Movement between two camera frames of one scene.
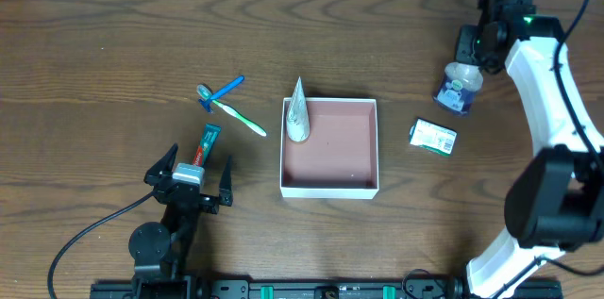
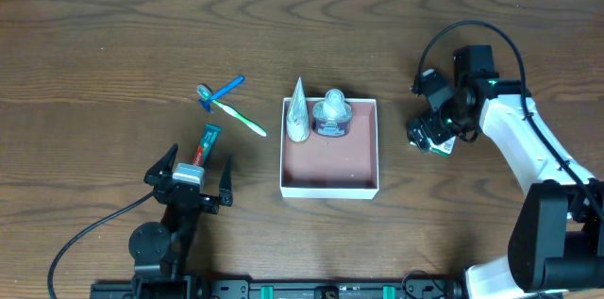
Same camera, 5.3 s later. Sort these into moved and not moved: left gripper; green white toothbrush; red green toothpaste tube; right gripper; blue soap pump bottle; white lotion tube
Moved: blue soap pump bottle; right gripper
Not moved: green white toothbrush; white lotion tube; left gripper; red green toothpaste tube
